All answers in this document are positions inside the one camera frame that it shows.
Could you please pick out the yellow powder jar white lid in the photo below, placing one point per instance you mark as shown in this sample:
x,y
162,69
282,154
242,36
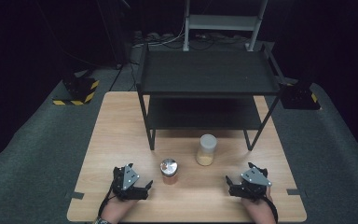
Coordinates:
x,y
206,149

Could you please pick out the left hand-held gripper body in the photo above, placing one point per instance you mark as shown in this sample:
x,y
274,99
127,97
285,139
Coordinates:
x,y
127,179

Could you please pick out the black yellow striped stand base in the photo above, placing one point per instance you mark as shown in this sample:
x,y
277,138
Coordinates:
x,y
301,98
79,91

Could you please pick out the black two-tier metal shelf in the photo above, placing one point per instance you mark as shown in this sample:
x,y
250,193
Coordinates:
x,y
208,71

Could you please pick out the wristwatch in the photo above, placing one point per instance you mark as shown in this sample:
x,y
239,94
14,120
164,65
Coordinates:
x,y
101,221

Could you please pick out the grey tape strip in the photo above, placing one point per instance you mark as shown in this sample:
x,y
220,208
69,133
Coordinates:
x,y
295,192
76,195

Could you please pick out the person's right hand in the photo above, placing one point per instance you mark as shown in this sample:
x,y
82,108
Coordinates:
x,y
259,211

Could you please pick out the dark upright stand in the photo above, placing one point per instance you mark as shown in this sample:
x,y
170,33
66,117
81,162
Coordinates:
x,y
116,34

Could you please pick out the orange spice jar silver lid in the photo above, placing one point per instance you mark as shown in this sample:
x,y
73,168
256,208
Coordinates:
x,y
169,169

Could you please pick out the grey metal stand frame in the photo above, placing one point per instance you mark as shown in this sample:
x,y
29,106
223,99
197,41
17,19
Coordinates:
x,y
222,22

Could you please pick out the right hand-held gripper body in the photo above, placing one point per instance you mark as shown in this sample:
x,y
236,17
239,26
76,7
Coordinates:
x,y
254,180

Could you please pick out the person's left hand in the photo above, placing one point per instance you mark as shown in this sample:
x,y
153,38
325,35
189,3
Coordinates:
x,y
116,208

